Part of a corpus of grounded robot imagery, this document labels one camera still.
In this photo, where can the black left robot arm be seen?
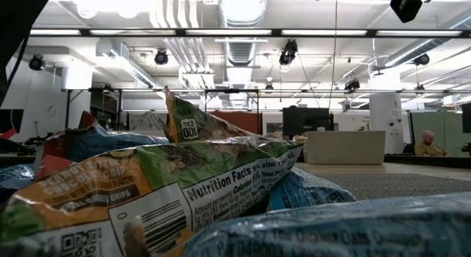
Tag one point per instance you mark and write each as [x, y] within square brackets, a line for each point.
[18, 21]

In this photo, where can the red and blue granola bar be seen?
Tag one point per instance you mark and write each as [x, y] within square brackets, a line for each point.
[99, 144]

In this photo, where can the orange and green granola bar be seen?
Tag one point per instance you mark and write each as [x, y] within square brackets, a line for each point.
[110, 183]

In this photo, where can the black ceiling spotlight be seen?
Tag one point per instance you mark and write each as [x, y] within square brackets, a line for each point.
[161, 57]
[352, 84]
[268, 87]
[421, 59]
[289, 52]
[37, 62]

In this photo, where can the white pillar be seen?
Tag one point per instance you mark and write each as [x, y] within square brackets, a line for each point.
[386, 113]

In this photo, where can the green partition curtain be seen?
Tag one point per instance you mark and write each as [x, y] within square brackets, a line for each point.
[452, 132]

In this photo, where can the person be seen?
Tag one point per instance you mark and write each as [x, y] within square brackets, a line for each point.
[428, 148]

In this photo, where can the black monitor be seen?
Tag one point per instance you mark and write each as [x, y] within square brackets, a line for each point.
[312, 120]

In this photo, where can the light grey plastic bin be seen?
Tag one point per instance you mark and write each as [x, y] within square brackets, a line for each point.
[344, 148]

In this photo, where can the grey woven placemat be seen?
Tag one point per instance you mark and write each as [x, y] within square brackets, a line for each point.
[404, 185]

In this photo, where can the red panel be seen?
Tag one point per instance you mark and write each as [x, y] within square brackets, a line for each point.
[239, 120]

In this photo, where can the black aluminium table frame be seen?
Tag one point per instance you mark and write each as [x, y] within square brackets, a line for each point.
[276, 32]

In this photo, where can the silver ventilation duct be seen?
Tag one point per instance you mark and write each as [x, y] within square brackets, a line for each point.
[241, 51]

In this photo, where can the black background rig frame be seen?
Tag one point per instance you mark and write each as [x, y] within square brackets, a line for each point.
[147, 90]

